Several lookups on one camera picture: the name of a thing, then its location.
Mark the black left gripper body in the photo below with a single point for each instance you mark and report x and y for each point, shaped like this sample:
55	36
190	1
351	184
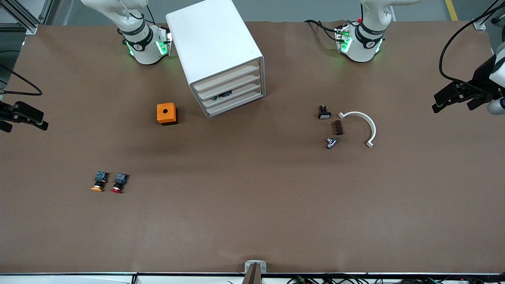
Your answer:
481	77

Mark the brown terminal block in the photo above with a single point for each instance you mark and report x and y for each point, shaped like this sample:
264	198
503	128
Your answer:
337	127

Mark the white table edge rail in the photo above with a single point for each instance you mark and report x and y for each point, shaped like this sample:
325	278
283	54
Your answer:
59	279

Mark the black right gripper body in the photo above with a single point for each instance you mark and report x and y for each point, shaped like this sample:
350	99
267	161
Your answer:
8	112

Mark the green push button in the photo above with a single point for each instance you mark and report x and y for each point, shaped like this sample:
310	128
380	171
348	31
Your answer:
225	94

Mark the white drawer cabinet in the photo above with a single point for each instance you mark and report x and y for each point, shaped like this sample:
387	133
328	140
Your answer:
213	39

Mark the silver metal fitting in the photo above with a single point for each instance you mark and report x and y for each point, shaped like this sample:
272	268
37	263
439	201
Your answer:
331	142

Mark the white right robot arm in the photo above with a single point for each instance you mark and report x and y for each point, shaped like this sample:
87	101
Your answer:
146	51

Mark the aluminium frame profile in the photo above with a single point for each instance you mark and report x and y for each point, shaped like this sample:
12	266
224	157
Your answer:
47	10
480	25

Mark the orange push button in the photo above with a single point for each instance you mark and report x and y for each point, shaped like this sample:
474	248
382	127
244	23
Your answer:
99	181

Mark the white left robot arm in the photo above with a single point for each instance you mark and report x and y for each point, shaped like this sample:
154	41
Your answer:
361	49

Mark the black white switch module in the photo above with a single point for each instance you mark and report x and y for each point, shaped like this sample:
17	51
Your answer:
324	114

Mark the white curved bracket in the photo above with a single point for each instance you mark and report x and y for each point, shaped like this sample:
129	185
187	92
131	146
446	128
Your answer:
369	124

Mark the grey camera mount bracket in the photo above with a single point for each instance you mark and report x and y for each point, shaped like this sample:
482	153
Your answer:
255	268

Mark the orange button enclosure box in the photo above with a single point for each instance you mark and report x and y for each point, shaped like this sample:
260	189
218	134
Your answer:
161	114

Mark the red push button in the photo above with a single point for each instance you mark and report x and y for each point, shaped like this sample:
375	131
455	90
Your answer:
118	182

